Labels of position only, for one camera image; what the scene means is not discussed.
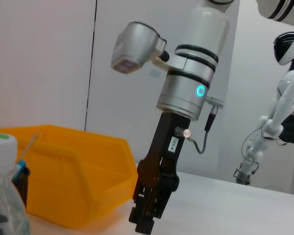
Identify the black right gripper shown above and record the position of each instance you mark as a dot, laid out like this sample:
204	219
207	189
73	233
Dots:
167	147

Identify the clear green-label water bottle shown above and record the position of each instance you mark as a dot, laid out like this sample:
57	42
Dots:
2	195

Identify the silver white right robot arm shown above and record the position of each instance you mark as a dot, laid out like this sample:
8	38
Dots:
186	73

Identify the black mesh pen holder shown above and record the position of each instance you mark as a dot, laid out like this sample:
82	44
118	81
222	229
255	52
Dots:
22	186

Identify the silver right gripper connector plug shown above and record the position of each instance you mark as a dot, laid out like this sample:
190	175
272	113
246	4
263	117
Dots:
183	133

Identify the yellow plastic bin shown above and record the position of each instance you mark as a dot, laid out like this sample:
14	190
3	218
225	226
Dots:
76	171

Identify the white humanoid robot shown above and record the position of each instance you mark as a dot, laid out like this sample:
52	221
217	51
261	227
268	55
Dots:
284	102

